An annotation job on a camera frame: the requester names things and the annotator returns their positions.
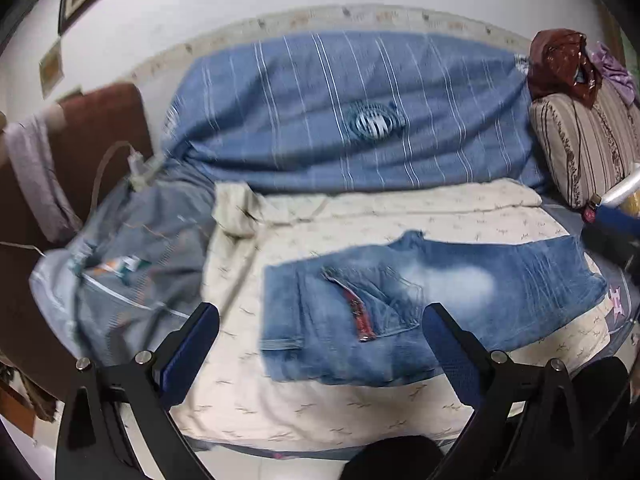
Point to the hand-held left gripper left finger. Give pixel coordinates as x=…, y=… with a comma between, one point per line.
x=192, y=345

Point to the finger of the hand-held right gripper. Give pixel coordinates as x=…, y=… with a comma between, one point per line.
x=617, y=222

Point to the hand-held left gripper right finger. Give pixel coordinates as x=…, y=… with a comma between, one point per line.
x=450, y=350

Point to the blue denim pants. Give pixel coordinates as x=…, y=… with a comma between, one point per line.
x=325, y=320

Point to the silver cylindrical tube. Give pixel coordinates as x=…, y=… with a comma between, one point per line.
x=622, y=187

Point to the beige striped cushion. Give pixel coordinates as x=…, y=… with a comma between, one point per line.
x=585, y=140

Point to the person's dark trouser leg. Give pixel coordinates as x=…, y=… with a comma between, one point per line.
x=392, y=460
x=612, y=390

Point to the grey-blue printed pillow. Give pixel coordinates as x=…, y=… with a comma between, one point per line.
x=125, y=240

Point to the cream patterned quilt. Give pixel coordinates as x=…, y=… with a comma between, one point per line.
x=300, y=410

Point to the crumpled purple garment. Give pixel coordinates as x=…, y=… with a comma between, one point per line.
x=612, y=67

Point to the brown patterned cloth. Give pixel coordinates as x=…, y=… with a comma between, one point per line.
x=555, y=60

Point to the light purple cloth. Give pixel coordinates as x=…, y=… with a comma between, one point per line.
x=35, y=170

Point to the brown headboard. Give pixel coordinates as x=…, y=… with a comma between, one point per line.
x=110, y=120

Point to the blue striped blanket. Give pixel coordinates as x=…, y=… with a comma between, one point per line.
x=300, y=110

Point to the small unframed wall picture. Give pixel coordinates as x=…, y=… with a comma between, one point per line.
x=50, y=67

